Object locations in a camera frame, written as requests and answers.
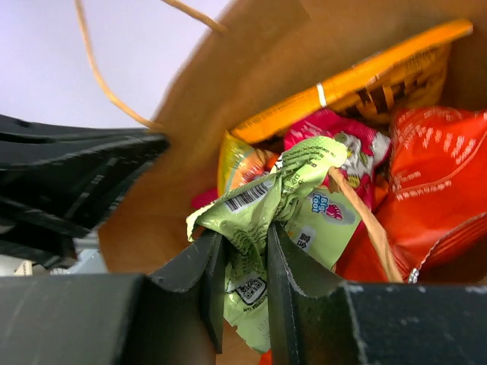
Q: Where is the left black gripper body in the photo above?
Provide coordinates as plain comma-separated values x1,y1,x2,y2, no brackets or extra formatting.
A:
1,116,170,268

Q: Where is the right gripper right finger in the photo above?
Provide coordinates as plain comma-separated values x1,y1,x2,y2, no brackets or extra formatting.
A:
267,223,486,364

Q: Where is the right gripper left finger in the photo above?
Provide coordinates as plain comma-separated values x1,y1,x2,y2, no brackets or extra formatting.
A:
1,230,225,364

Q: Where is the cassava chips bag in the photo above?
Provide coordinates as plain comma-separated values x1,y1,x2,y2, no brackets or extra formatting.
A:
334,106,487,284

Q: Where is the small green candy packet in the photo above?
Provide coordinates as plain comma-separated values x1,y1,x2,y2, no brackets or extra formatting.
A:
186,138,361,353

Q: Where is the colourful fruit candy packet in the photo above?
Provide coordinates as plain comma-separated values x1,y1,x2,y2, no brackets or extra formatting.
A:
217,132,279,196

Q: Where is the small pink candy packet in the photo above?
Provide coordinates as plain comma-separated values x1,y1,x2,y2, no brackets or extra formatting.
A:
191,109,391,210

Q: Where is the brown paper bag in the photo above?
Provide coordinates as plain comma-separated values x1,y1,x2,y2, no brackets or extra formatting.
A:
100,1,486,287

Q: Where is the orange Kettle chips bag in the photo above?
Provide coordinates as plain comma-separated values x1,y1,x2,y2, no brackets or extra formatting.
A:
231,19,473,144

